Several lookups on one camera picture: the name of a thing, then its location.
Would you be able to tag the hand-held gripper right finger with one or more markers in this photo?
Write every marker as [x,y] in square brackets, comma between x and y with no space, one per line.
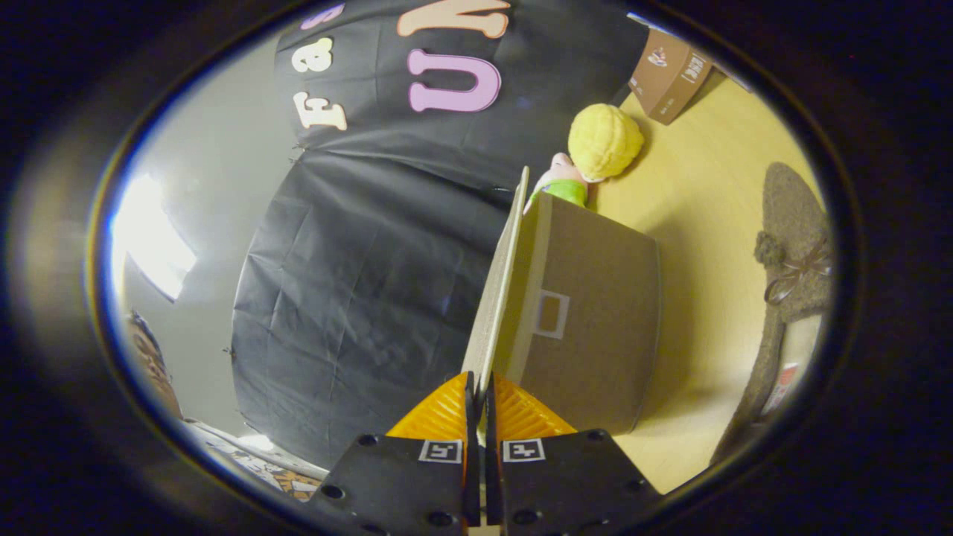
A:
[566,484]

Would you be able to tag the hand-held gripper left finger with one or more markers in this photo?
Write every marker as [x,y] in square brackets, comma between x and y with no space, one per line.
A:
[406,484]

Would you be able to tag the beige fabric storage box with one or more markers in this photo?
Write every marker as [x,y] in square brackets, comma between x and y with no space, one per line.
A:
[595,298]

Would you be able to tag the brown fuzzy slipper shoe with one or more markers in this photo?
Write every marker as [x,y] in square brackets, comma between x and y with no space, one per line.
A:
[797,216]

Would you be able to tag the patterned fabric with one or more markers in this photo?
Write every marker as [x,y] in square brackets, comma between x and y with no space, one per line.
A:
[253,461]

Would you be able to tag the black backdrop cloth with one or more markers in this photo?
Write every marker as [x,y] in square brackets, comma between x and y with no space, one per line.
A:
[357,283]

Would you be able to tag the pink and green plush toy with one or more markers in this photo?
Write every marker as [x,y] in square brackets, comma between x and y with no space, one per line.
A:
[566,186]

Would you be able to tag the yellow plush bun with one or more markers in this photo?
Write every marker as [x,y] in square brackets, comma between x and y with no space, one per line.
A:
[604,140]

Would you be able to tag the brown book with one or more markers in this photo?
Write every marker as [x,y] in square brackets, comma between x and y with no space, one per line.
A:
[663,82]

